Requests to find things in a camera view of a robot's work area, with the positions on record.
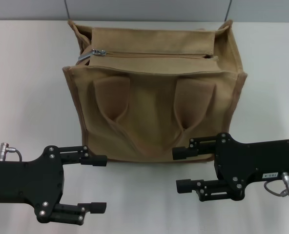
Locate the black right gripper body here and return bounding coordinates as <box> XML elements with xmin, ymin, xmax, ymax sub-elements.
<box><xmin>214</xmin><ymin>132</ymin><xmax>289</xmax><ymax>201</ymax></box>

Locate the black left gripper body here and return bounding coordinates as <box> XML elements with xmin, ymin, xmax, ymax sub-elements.
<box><xmin>0</xmin><ymin>145</ymin><xmax>66</xmax><ymax>223</ymax></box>

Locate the khaki canvas food bag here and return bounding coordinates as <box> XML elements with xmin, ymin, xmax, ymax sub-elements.
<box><xmin>62</xmin><ymin>19</ymin><xmax>248</xmax><ymax>163</ymax></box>

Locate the silver metal zipper pull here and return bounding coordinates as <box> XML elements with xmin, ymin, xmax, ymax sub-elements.
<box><xmin>78</xmin><ymin>48</ymin><xmax>107</xmax><ymax>61</ymax></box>

